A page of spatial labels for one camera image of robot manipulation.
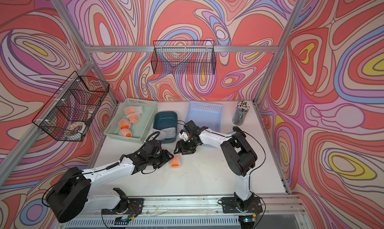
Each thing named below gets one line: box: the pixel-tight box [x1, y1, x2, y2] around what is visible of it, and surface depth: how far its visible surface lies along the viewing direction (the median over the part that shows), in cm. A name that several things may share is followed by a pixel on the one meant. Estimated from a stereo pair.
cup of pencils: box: [232, 100, 251, 126], surface depth 98 cm
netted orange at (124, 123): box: [117, 118, 132, 130], surface depth 101 cm
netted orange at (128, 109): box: [123, 106, 143, 115], surface depth 110 cm
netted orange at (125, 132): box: [118, 128, 132, 138], surface depth 95 cm
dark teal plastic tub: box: [153, 111, 178, 144], surface depth 107 cm
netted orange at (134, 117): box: [126, 112, 141, 123], surface depth 106 cm
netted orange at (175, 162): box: [169, 155, 181, 169], surface depth 84 cm
